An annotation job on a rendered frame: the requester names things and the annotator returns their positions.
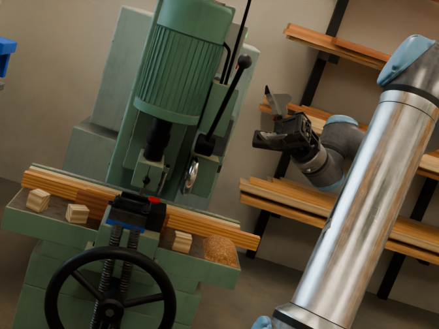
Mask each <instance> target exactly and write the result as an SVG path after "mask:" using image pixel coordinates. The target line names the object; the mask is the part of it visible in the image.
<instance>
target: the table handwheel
mask: <svg viewBox="0 0 439 329"><path fill-rule="evenodd" d="M103 259H116V260H124V261H126V262H130V263H132V264H135V265H137V266H139V267H140V268H142V269H143V270H145V271H146V272H148V273H149V274H150V275H151V276H152V277H153V278H154V280H155V281H156V283H157V284H158V285H159V288H160V289H161V293H158V294H153V295H149V296H144V297H140V298H133V299H128V300H125V298H124V297H123V295H122V292H121V290H120V288H119V283H120V278H117V277H111V278H112V279H111V282H110V286H109V288H108V290H107V291H106V292H105V293H102V292H101V291H99V290H98V289H97V288H96V287H95V286H94V285H92V284H91V283H90V282H89V281H88V280H87V279H86V278H85V277H84V276H83V275H82V274H81V273H80V272H79V271H78V270H77V269H78V268H79V267H81V266H83V265H85V264H87V263H89V262H93V261H96V260H103ZM70 275H72V276H73V277H74V278H75V279H76V280H77V281H78V282H79V283H80V284H81V285H82V286H84V287H85V288H86V289H87V290H88V291H89V292H90V293H91V294H92V295H93V296H94V297H95V298H96V299H97V300H98V304H97V309H96V314H97V316H98V318H99V319H100V320H101V321H102V323H101V327H100V329H108V327H109V324H112V323H115V322H118V321H119V320H120V319H121V318H122V317H123V313H124V309H125V308H128V307H133V306H138V305H142V304H147V303H151V302H158V301H162V300H163V301H164V313H163V318H162V321H161V324H160V325H159V327H158V329H172V326H173V324H174V320H175V317H176V295H175V291H174V288H173V285H172V283H171V281H170V279H169V277H168V276H167V274H166V273H165V272H164V270H163V269H162V268H161V267H160V266H159V265H158V264H157V263H156V262H155V261H153V260H152V259H151V258H149V257H147V256H146V255H144V254H142V253H140V252H138V251H135V250H133V249H129V248H126V247H118V246H102V247H94V248H91V249H87V250H85V251H82V252H80V253H78V254H76V255H74V256H73V257H71V258H70V259H68V260H67V261H65V262H64V263H63V264H62V265H61V266H60V267H59V268H58V269H57V270H56V272H55V273H54V275H53V276H52V278H51V280H50V282H49V284H48V286H47V289H46V294H45V297H44V314H45V317H46V322H47V324H48V327H49V329H65V328H64V327H63V325H62V323H61V321H60V318H59V314H58V310H57V299H58V295H59V291H60V289H61V287H62V285H63V283H64V282H65V280H66V278H68V277H69V276H70Z"/></svg>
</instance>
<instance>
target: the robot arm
mask: <svg viewBox="0 0 439 329"><path fill-rule="evenodd" d="M377 84H378V85H379V86H380V87H383V91H382V94H381V95H380V101H379V104H378V106H377V109H376V111H375V113H374V115H373V117H372V120H371V122H370V124H369V126H368V129H367V130H366V132H363V131H361V130H359V129H358V128H359V126H358V123H357V122H356V121H355V120H354V119H353V118H351V117H349V116H344V115H333V116H331V117H329V118H328V120H327V122H326V124H325V125H324V126H323V130H322V132H321V135H320V137H319V136H318V135H317V134H316V133H315V132H314V130H313V129H312V122H311V121H310V119H309V118H308V117H307V115H306V114H305V113H304V112H303V111H300V112H296V113H295V115H294V116H289V117H286V115H287V113H288V110H287V104H288V103H289V102H290V101H291V95H290V94H288V93H274V92H273V90H272V89H271V88H270V87H269V85H266V86H265V95H266V96H267V99H268V103H269V104H270V107H271V111H272V115H273V116H275V117H277V119H278V121H275V122H274V131H273V132H268V131H259V130H256V131H255V132H254V136H253V141H252V146H253V148H260V149H268V150H273V151H281V152H286V153H290V154H291V155H290V156H291V160H292V162H293V163H294V164H295V165H296V166H297V168H298V169H299V170H300V171H301V172H302V173H303V174H304V175H305V176H306V177H307V179H308V180H309V181H310V182H311V184H312V185H313V186H314V187H315V188H316V189H318V190H319V191H322V192H330V191H334V190H335V189H337V188H338V187H340V186H341V184H342V182H343V181H344V182H343V185H342V187H341V189H340V192H339V194H338V196H337V198H336V200H335V203H334V205H333V208H332V210H331V212H330V214H329V216H328V218H327V221H326V223H325V226H324V227H323V230H322V231H321V234H320V236H319V239H318V241H317V244H316V246H315V247H314V250H313V252H312V255H311V257H310V259H309V261H308V264H307V265H306V268H305V270H304V273H303V275H302V277H301V280H300V281H299V284H298V286H297V288H296V291H295V293H294V295H293V297H292V299H291V301H290V302H288V303H286V304H283V305H280V306H278V307H276V308H275V310H274V313H273V314H272V316H271V318H269V317H268V316H260V317H259V318H258V319H257V320H256V321H255V322H254V324H253V326H252V328H251V329H350V328H351V326H352V324H353V321H354V318H355V316H356V314H357V311H358V309H359V306H360V305H361V302H362V300H363V297H364V295H365V292H366V290H367V288H368V285H369V283H370V280H371V278H372V276H373V273H374V271H375V269H376V266H377V264H378V261H379V259H380V257H381V255H382V252H383V249H384V247H385V245H386V243H387V240H388V238H389V235H390V233H391V231H392V228H393V225H394V224H395V221H396V219H397V216H398V213H399V211H400V209H401V207H402V204H403V202H404V199H405V198H406V195H407V192H408V190H409V188H410V186H411V183H412V180H413V178H414V176H415V173H416V171H417V168H418V166H419V164H420V162H421V159H422V157H423V155H425V154H427V153H430V152H432V151H435V150H437V149H439V44H438V43H437V42H436V41H435V40H431V39H428V38H426V37H423V36H421V35H412V36H410V37H408V38H407V39H406V40H405V41H404V42H403V43H402V44H401V45H400V46H399V47H398V48H397V49H396V51H395V52H394V54H393V55H392V56H391V57H390V59H389V61H388V62H387V63H386V64H385V66H384V68H383V69H382V71H381V73H380V75H379V76H378V79H377ZM303 114H304V116H305V117H306V118H307V120H306V119H305V118H304V117H303ZM345 158H347V159H349V160H351V161H353V162H352V164H351V167H350V169H349V171H348V174H347V176H346V179H345V180H344V171H343V170H342V165H343V163H344V160H345Z"/></svg>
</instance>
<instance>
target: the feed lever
mask: <svg viewBox="0 0 439 329"><path fill-rule="evenodd" d="M251 65H252V59H251V57H250V56H249V55H247V54H242V55H241V56H240V57H239V58H238V66H239V68H238V70H237V72H236V74H235V77H234V78H233V81H232V83H231V85H230V87H229V89H228V91H227V94H226V96H225V98H224V100H223V102H222V104H221V106H220V108H219V110H218V113H217V115H216V117H215V119H214V121H213V123H212V126H211V128H210V130H209V132H208V134H207V135H206V134H202V133H201V134H199V135H198V137H197V141H196V143H195V148H194V152H195V153H198V154H201V155H205V156H207V157H209V156H211V154H212V152H213V150H214V146H215V143H216V139H215V137H212V135H213V133H214V131H215V129H216V126H217V124H218V122H219V120H220V118H221V116H222V114H223V112H224V110H225V108H226V106H227V103H228V102H229V99H230V98H231V95H232V94H233V91H234V90H235V87H236V85H237V84H238V81H239V79H240V77H241V75H242V73H243V71H244V69H247V68H249V67H250V66H251Z"/></svg>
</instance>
